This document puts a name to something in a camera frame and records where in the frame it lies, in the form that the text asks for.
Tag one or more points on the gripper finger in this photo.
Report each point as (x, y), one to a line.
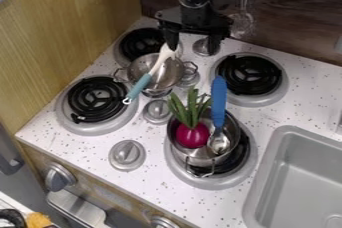
(171, 40)
(214, 45)

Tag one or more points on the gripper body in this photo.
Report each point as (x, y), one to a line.
(196, 20)

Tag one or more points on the silver pot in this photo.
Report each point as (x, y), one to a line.
(171, 75)
(200, 155)

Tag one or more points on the red toy radish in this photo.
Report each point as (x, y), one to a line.
(191, 135)

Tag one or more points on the toy stove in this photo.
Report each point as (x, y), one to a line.
(95, 100)

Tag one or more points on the toy sink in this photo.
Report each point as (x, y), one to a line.
(298, 182)

